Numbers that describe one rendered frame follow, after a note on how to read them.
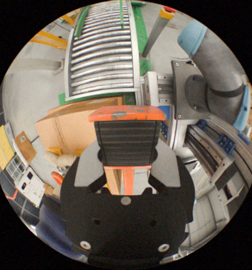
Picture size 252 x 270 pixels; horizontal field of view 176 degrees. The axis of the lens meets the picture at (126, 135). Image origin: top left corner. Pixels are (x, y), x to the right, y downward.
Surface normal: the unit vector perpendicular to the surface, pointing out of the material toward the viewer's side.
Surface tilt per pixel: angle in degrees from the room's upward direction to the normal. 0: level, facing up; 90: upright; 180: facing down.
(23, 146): 90
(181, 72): 0
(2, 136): 90
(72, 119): 0
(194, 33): 63
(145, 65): 0
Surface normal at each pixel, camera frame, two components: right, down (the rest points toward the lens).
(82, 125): -0.03, 0.48
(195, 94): -0.94, 0.32
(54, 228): 0.15, -0.74
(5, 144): 0.99, -0.08
